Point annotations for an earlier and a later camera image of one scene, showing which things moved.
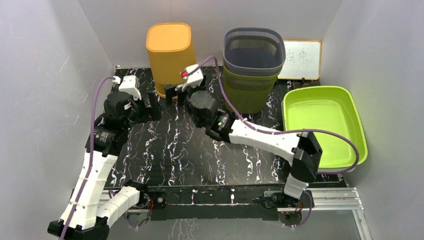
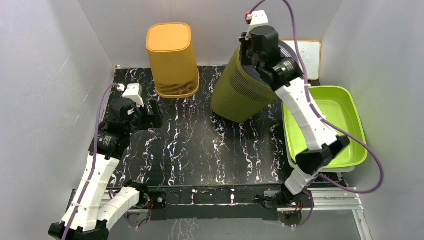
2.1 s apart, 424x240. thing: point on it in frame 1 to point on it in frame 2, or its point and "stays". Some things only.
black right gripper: (172, 91) to (245, 40)
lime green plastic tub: (330, 108) stays
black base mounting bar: (214, 203) stays
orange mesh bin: (172, 50) stays
